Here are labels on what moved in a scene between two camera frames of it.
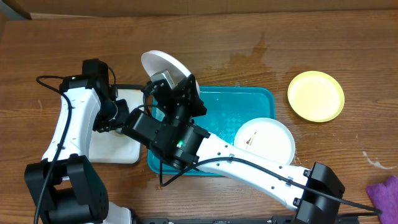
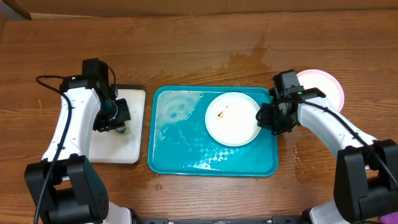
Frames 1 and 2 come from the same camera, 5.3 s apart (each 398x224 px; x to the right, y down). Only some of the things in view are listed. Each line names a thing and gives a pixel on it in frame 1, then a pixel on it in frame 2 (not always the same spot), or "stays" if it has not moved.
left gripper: (125, 116) stays
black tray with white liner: (108, 147) stays
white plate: (154, 61) to (326, 83)
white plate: (267, 136) to (231, 119)
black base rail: (275, 220) stays
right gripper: (189, 91) to (265, 122)
